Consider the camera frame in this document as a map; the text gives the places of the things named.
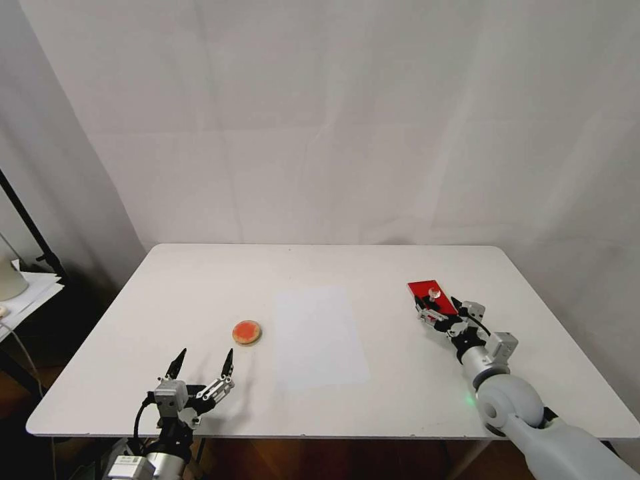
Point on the stack of white paper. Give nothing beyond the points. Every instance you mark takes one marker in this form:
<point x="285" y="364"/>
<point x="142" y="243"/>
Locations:
<point x="35" y="295"/>

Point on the pale table leg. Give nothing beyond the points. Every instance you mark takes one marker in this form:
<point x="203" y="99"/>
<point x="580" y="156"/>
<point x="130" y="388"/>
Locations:
<point x="477" y="460"/>

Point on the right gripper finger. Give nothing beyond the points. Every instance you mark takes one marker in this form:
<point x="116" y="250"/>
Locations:
<point x="429" y="314"/>
<point x="459" y="304"/>

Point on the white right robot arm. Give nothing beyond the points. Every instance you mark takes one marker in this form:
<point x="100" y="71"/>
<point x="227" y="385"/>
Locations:
<point x="510" y="405"/>

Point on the round red ink pad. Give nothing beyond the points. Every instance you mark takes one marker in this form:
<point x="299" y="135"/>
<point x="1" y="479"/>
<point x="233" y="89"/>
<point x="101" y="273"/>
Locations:
<point x="247" y="332"/>

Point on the pale lamp shade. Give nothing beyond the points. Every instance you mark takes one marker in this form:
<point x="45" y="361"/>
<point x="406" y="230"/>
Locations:
<point x="10" y="277"/>

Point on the red rectangular ink pad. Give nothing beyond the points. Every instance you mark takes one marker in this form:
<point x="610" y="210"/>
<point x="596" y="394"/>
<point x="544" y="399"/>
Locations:
<point x="425" y="289"/>

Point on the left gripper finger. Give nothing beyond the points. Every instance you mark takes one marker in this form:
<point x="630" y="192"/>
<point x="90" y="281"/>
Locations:
<point x="176" y="366"/>
<point x="220" y="381"/>

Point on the stamp with clear knob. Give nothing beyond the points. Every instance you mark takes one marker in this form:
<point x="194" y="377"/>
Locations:
<point x="434" y="293"/>

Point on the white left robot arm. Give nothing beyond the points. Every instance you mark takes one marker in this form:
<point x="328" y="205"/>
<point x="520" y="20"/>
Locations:
<point x="142" y="465"/>

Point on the white paper sheet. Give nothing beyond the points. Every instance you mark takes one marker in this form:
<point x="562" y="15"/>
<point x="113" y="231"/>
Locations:
<point x="320" y="340"/>

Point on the black stand pole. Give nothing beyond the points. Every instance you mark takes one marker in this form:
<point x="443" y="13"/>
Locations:
<point x="30" y="225"/>

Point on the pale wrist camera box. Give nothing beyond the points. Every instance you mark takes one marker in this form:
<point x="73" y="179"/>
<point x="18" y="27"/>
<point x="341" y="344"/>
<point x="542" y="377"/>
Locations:
<point x="474" y="310"/>
<point x="169" y="395"/>

